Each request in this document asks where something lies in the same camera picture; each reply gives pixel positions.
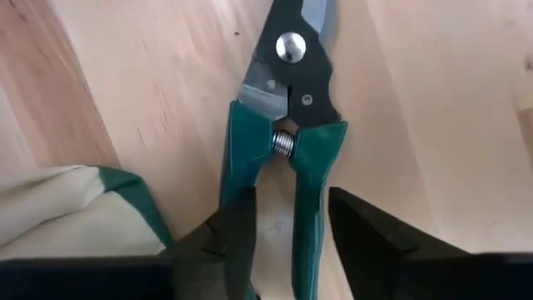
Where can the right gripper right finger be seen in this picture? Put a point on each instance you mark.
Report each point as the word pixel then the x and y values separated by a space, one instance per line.
pixel 375 258

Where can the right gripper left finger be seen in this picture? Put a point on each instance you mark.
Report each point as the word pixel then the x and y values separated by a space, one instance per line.
pixel 195 275

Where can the beige green gardening bag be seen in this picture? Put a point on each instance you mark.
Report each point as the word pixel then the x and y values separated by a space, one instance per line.
pixel 62 216

